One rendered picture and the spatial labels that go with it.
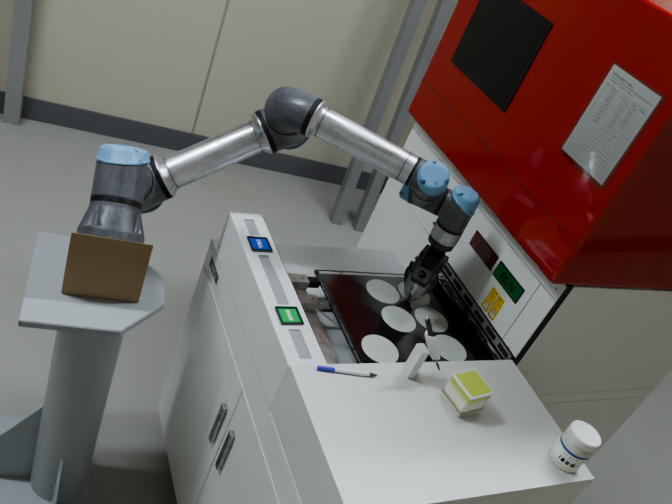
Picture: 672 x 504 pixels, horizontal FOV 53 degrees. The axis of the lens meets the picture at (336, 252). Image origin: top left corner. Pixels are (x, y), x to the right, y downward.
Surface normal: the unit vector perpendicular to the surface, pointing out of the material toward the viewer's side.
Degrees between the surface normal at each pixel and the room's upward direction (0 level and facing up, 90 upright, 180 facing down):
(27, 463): 90
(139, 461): 0
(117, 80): 90
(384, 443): 0
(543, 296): 90
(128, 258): 90
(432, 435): 0
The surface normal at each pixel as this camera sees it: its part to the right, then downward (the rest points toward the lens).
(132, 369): 0.35, -0.77
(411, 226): -0.87, -0.06
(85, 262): 0.20, 0.62
